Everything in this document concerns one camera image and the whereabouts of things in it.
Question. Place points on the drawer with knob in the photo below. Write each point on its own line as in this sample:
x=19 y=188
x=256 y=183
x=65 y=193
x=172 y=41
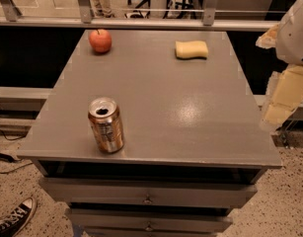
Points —
x=148 y=193
x=147 y=221

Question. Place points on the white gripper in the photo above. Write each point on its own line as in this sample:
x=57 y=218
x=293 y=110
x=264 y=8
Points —
x=293 y=37

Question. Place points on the metal railing frame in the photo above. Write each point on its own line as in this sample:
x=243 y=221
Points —
x=212 y=15

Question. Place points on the upper drawer with knob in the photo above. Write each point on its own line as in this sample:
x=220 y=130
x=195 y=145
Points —
x=148 y=193

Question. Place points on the orange soda can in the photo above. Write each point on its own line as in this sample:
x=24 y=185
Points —
x=105 y=120

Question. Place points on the person legs in background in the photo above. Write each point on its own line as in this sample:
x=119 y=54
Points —
x=101 y=0

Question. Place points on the lower drawer with knob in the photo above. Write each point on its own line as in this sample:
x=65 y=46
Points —
x=147 y=221

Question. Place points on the yellow sponge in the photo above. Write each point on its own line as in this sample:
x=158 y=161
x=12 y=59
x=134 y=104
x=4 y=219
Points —
x=191 y=49

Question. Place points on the red apple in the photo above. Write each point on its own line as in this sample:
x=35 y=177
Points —
x=100 y=40

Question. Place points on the black white sneaker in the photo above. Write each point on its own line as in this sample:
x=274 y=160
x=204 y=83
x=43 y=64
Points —
x=18 y=218

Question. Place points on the grey drawer cabinet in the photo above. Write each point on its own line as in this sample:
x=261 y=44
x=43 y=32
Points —
x=184 y=121

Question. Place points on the black office chair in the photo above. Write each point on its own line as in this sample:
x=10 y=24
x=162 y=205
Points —
x=162 y=9

